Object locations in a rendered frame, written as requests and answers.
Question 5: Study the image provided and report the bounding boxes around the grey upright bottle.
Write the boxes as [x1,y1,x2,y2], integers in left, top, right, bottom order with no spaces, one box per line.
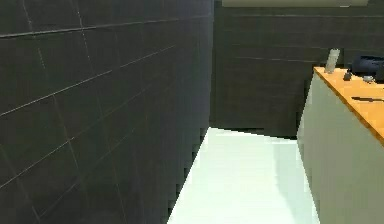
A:
[324,48,341,75]

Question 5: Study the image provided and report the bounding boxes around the white counter with orange top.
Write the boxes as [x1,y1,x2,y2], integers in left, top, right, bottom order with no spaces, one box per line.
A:
[296,65,384,224]

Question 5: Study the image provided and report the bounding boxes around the black knife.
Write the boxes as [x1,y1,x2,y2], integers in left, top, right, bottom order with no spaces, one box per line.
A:
[351,96,384,103]

